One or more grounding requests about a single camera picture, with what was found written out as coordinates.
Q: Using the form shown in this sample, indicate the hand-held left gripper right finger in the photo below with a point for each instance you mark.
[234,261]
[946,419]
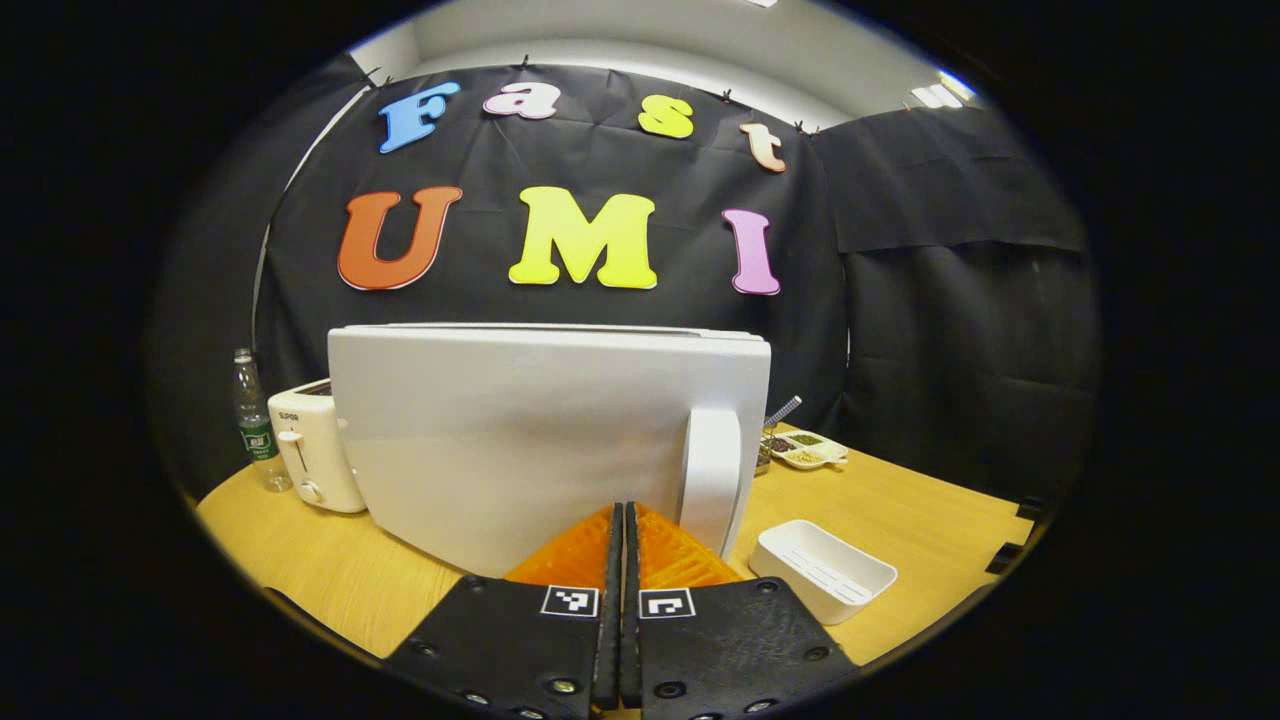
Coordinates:
[720,640]

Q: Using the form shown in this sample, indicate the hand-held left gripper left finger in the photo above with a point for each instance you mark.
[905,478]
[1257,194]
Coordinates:
[530,640]

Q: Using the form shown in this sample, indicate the white microwave oven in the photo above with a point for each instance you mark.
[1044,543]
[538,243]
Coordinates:
[500,440]

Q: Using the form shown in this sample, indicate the white rectangular dish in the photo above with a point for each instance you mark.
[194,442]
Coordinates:
[820,570]

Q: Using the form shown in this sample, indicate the white toaster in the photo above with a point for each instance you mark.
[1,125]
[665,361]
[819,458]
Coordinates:
[315,450]

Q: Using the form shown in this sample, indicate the black table edge clamp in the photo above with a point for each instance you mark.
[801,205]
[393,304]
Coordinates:
[1005,558]
[1030,508]

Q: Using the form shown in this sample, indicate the clear plastic water bottle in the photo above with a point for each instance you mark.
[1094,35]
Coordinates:
[258,430]

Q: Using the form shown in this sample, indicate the black backdrop cloth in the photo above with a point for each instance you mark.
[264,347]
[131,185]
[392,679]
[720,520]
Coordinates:
[950,330]

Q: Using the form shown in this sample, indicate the small ceiling light panel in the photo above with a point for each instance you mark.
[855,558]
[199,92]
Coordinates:
[940,92]

